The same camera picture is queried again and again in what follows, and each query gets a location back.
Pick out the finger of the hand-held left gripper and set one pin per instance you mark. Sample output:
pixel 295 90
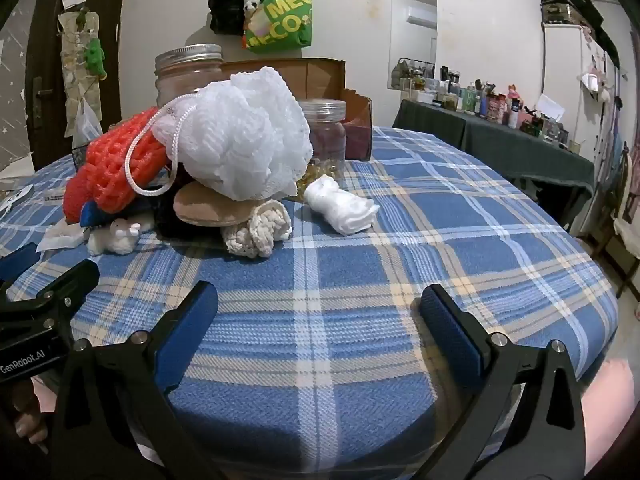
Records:
pixel 20 260
pixel 75 282

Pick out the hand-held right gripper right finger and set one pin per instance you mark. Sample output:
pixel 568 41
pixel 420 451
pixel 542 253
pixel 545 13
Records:
pixel 450 335

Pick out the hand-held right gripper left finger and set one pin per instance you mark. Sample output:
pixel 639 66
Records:
pixel 195 330

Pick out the white sachet packet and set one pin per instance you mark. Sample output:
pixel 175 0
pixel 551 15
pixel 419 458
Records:
pixel 60 237

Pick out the white fluffy bunny hair clip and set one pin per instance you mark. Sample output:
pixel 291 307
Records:
pixel 117 240

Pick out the blue packet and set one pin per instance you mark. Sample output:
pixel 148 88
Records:
pixel 95 215

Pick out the black scrunchie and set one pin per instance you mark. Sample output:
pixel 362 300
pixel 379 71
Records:
pixel 165 220

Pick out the cream crochet scrunchie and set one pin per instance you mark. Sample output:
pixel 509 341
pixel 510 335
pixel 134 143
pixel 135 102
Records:
pixel 255 235

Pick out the tan round powder puff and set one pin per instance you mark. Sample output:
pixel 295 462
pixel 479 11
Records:
pixel 205 207

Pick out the red mesh bath loofah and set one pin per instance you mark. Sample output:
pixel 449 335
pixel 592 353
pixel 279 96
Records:
pixel 115 160

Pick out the white cloth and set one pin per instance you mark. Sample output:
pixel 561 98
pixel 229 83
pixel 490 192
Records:
pixel 345 207

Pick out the white mesh bath loofah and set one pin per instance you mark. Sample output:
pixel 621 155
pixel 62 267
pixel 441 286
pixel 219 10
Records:
pixel 240 130

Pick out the small glass jar clear lid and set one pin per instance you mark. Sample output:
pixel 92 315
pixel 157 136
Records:
pixel 325 140

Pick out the cardboard box red inside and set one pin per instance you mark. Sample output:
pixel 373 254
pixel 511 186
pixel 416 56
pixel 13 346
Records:
pixel 300 77

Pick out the person's left hand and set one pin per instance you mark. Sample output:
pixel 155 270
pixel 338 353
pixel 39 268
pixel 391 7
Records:
pixel 31 417

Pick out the white papers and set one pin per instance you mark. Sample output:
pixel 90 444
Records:
pixel 15 195

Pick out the blue plaid blanket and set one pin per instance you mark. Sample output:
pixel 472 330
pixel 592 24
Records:
pixel 350 285

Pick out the dark brown door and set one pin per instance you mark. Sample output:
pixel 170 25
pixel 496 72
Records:
pixel 50 125

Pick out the white plastic bag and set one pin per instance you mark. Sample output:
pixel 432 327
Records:
pixel 82 120

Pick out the clear hanging organizer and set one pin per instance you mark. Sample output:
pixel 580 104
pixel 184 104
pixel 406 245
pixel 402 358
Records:
pixel 72 85

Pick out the table with dark green cloth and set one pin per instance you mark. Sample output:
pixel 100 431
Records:
pixel 500 145

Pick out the green frog toy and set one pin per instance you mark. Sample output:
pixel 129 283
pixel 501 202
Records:
pixel 94 57

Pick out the large glass jar metal lid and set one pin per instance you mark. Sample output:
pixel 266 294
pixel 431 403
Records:
pixel 185 77

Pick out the row of cosmetic bottles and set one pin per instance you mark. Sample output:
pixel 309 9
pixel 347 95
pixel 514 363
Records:
pixel 490 102

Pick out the white wardrobe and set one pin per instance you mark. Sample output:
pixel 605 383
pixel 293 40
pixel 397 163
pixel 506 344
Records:
pixel 562 75

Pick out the black bag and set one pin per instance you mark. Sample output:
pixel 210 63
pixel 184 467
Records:
pixel 225 7

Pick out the green tote bag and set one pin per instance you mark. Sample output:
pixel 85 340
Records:
pixel 280 20

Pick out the small panda plush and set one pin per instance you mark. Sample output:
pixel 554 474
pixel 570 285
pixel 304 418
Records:
pixel 251 2

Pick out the small suitcase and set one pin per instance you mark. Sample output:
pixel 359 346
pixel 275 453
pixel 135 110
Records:
pixel 560 10

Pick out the dark clothes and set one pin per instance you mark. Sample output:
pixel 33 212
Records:
pixel 595 20

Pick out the wall mirror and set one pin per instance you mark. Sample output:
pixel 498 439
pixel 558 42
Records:
pixel 412 40

